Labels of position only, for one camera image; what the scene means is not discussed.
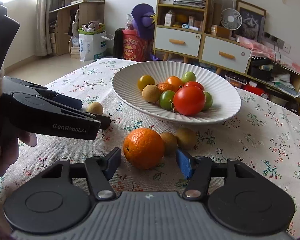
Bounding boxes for wooden cabinet white drawers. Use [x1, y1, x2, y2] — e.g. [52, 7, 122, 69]
[153, 0, 300, 108]

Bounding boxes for orange tomato in plate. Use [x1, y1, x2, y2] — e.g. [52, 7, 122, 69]
[166, 76, 184, 90]

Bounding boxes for red box on floor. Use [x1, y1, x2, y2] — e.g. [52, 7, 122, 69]
[243, 84, 269, 99]

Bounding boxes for grey curtain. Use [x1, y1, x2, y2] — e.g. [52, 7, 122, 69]
[36, 0, 52, 57]

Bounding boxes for red printed bucket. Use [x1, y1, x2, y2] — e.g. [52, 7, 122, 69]
[122, 30, 149, 62]

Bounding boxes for floral tablecloth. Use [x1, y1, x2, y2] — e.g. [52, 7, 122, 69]
[0, 59, 300, 238]

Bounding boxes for yellow orange small tomato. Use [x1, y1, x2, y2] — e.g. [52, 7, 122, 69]
[137, 75, 155, 92]

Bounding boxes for small mandarin in plate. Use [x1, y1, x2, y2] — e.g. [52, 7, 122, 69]
[156, 82, 179, 93]

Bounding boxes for wooden bookshelf by window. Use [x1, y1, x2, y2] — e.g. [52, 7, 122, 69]
[49, 0, 105, 56]

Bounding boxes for purple plush toy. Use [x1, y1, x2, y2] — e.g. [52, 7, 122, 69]
[132, 3, 156, 60]

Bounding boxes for beige longan far left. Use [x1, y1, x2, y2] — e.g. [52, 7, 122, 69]
[87, 102, 103, 115]

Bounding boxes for white desk fan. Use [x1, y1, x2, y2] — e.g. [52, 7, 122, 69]
[221, 8, 243, 30]

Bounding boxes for white ribbed plate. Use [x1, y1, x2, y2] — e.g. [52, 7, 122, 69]
[112, 61, 242, 125]

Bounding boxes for brown longan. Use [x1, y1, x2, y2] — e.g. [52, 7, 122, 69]
[142, 85, 161, 103]
[175, 127, 197, 150]
[160, 132, 178, 156]

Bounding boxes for white paper shopping bag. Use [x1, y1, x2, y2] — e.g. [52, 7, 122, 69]
[78, 23, 114, 62]

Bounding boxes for pink cloth on shelf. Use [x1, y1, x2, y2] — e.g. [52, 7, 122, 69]
[237, 36, 300, 75]

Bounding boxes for person's left hand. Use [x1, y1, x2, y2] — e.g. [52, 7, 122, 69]
[0, 129, 37, 177]

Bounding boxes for framed cat picture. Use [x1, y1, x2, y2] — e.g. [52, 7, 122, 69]
[232, 0, 267, 42]

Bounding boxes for large orange mandarin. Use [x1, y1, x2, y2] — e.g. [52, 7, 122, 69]
[123, 128, 165, 170]

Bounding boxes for big red tomato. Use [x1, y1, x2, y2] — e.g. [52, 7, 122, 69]
[173, 86, 206, 116]

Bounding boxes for green tomato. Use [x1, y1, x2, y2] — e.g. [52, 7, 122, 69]
[181, 71, 196, 83]
[159, 90, 175, 111]

